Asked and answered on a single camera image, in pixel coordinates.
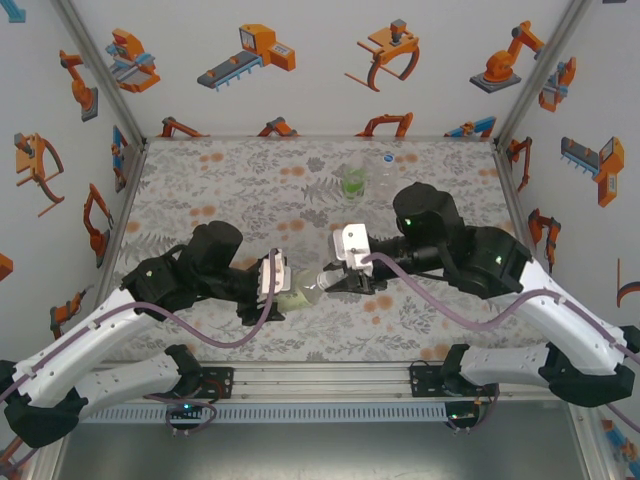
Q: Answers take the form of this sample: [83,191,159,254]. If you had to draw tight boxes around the yellow label tea bottle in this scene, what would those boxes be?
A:
[276,266,327,313]

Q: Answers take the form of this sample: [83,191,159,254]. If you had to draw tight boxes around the small green label bottle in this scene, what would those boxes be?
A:
[340,154,370,203]

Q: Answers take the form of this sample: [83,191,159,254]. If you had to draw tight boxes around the large clear plastic bottle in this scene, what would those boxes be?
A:
[366,151,403,198]

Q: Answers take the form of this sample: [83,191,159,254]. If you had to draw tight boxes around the floral patterned tablecloth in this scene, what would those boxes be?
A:
[106,138,547,364]

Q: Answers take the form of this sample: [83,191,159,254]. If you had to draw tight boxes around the aluminium table side rail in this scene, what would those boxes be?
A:
[93,141,150,301]
[491,139,539,251]

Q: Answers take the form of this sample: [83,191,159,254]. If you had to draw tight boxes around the aluminium front table rail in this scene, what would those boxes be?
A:
[93,361,567,402]

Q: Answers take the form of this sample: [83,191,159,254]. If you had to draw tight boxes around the perforated grey cable tray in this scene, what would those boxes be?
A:
[83,401,452,425]

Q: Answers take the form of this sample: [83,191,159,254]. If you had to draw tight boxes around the aluminium table back rail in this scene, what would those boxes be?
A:
[141,133,502,144]

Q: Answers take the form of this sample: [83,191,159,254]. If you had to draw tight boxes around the aluminium frame post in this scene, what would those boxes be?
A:
[493,0,595,149]
[51,0,150,149]

